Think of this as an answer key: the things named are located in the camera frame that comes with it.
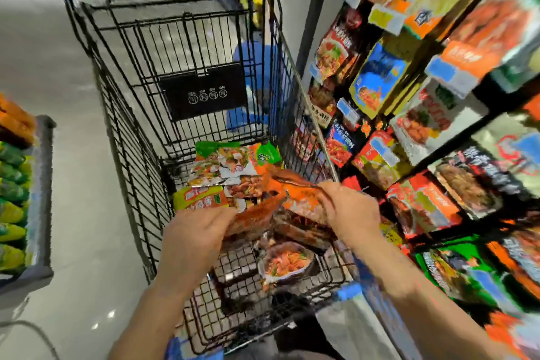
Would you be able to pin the orange sauce packet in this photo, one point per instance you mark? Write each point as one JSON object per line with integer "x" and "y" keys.
{"x": 299, "y": 199}

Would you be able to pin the pile of orange bagged goods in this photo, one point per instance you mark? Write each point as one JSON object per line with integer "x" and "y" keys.
{"x": 14, "y": 119}

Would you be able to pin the person's left forearm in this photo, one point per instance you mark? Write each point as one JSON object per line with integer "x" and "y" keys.
{"x": 143, "y": 326}

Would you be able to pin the heap of mixed packets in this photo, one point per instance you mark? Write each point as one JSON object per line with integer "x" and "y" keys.
{"x": 202, "y": 197}

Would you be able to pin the blue plastic panel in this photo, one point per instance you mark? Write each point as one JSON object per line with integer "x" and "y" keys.
{"x": 257, "y": 77}

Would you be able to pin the person's right forearm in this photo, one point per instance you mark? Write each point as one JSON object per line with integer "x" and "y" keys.
{"x": 422, "y": 305}

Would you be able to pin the person's right hand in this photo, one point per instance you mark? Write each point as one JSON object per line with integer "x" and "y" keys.
{"x": 352, "y": 216}

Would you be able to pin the person's left hand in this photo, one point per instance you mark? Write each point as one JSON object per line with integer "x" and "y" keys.
{"x": 190, "y": 246}

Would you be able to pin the row of green yellow bottles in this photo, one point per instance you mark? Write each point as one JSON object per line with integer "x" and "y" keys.
{"x": 10, "y": 191}

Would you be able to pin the person's black trousers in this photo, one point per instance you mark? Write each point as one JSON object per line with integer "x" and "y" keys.
{"x": 303, "y": 338}

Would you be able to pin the grey bottle shelf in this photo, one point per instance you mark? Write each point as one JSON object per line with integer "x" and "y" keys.
{"x": 42, "y": 203}

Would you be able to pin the green orange seasoning packet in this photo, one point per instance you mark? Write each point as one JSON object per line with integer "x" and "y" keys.
{"x": 206, "y": 165}
{"x": 253, "y": 157}

